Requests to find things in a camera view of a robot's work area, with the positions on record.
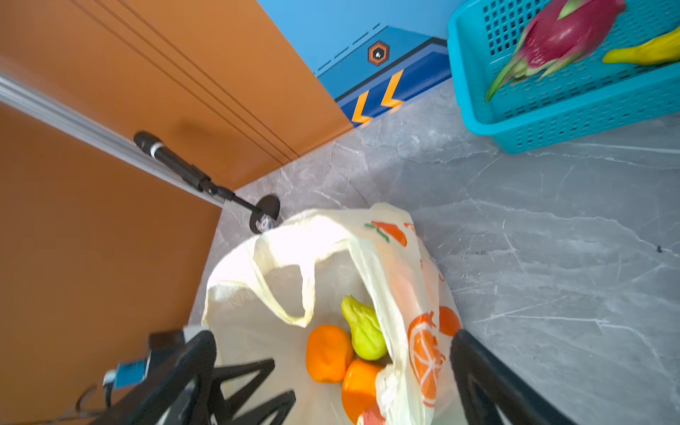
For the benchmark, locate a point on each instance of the pink dragon fruit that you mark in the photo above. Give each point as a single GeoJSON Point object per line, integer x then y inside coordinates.
{"type": "Point", "coordinates": [563, 33]}

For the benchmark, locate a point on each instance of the yellowish printed plastic bag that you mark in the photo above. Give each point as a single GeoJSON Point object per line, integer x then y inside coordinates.
{"type": "Point", "coordinates": [265, 298]}

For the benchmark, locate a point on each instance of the yellow banana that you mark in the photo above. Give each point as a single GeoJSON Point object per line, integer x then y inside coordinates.
{"type": "Point", "coordinates": [658, 51]}

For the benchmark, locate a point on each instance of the teal plastic basket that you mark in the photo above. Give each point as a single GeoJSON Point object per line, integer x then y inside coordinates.
{"type": "Point", "coordinates": [583, 99]}

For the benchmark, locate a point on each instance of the black microphone on stand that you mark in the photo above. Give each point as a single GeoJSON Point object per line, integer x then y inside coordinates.
{"type": "Point", "coordinates": [201, 182]}

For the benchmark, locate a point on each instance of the red orange fruit piece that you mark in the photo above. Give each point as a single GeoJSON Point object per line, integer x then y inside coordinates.
{"type": "Point", "coordinates": [371, 416]}

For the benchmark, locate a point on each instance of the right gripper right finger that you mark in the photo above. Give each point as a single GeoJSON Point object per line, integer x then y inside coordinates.
{"type": "Point", "coordinates": [491, 393]}

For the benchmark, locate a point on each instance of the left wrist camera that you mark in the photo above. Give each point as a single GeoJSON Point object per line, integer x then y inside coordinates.
{"type": "Point", "coordinates": [160, 346]}

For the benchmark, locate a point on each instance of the green pear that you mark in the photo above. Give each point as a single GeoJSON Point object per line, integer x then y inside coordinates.
{"type": "Point", "coordinates": [367, 338]}

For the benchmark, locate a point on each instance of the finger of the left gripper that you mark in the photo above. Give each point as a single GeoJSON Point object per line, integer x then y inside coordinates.
{"type": "Point", "coordinates": [222, 408]}
{"type": "Point", "coordinates": [277, 410]}

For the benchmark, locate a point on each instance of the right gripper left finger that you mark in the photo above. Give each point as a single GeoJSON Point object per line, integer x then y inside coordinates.
{"type": "Point", "coordinates": [188, 370]}

